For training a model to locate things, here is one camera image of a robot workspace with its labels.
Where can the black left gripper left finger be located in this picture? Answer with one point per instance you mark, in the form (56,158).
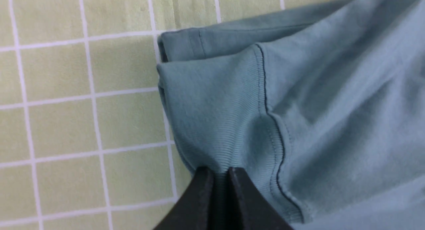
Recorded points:
(193,210)

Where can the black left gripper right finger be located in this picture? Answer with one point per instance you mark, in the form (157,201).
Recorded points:
(247,209)

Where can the green long-sleeve top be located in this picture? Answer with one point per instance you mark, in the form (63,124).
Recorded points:
(322,105)

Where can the green checkered tablecloth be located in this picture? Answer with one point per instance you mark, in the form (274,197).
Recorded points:
(85,144)

